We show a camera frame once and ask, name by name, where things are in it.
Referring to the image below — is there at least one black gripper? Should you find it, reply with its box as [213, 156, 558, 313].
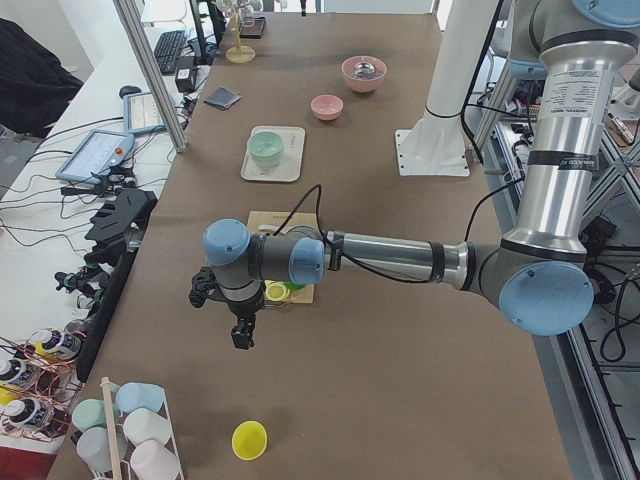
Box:
[227, 297, 264, 350]

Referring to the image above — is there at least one small pink bowl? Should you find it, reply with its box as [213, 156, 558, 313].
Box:
[310, 94, 344, 121]

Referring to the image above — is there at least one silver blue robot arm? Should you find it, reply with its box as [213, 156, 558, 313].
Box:
[189, 1, 639, 349]

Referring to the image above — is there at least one green bowl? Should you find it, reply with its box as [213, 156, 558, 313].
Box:
[247, 131, 284, 170]

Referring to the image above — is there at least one large pink bowl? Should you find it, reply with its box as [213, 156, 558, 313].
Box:
[341, 55, 387, 93]

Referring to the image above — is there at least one yellow lemon squeezer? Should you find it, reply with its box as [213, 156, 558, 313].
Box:
[265, 281, 291, 303]

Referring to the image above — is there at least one green toy vegetable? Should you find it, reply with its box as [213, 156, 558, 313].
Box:
[284, 282, 306, 291]

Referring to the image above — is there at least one yellow plastic cup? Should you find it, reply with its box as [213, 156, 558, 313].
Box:
[231, 420, 268, 461]

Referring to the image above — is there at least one wooden cutting board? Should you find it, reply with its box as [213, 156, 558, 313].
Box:
[246, 210, 321, 305]

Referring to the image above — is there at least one blue plastic cup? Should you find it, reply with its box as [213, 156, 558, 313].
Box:
[115, 382, 165, 414]

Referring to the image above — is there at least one white plastic cup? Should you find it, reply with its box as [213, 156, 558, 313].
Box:
[123, 408, 172, 445]

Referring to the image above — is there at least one pink plastic cup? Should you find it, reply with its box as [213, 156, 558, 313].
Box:
[130, 439, 180, 480]

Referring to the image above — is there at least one cream serving tray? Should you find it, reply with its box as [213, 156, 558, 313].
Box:
[240, 125, 305, 183]

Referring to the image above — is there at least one mint green plastic cup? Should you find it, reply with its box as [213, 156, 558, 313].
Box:
[71, 399, 106, 431]

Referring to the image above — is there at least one grey plastic cup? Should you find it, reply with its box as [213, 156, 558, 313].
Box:
[76, 426, 112, 472]

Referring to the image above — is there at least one paint bottle dark label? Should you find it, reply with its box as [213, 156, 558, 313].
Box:
[0, 358, 39, 392]

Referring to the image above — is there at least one paint bottle lower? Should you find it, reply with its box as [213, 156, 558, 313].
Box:
[4, 397, 53, 432]

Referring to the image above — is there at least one blue teach pendant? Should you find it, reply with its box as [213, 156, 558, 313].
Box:
[123, 92, 165, 135]
[55, 129, 135, 184]

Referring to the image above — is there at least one grey folded cloth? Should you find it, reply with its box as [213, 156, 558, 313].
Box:
[204, 86, 242, 111]

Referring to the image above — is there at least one black power adapter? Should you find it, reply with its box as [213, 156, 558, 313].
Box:
[174, 55, 198, 93]

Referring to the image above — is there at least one black computer mouse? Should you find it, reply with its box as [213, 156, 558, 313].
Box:
[119, 85, 141, 99]

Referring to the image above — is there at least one wooden mug tree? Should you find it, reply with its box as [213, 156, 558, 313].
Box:
[216, 0, 256, 64]

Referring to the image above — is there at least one metal scoop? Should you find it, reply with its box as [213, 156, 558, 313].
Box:
[352, 61, 381, 80]

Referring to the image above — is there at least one black keyboard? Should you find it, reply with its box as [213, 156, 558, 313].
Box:
[154, 30, 186, 75]

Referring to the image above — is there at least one dark wooden tray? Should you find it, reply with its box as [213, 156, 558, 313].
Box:
[240, 17, 266, 39]

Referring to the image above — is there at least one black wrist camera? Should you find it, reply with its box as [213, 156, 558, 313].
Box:
[188, 267, 225, 308]

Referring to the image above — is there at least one white wire cup rack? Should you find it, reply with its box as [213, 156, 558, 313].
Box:
[100, 377, 185, 479]

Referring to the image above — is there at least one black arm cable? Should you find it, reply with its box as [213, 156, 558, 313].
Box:
[272, 183, 441, 284]

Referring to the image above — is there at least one copper wire bottle rack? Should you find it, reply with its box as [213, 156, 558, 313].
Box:
[1, 332, 81, 443]

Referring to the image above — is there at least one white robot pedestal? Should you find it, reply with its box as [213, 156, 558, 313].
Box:
[396, 0, 502, 177]

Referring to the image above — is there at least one aluminium frame post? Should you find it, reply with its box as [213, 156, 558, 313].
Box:
[112, 0, 187, 153]

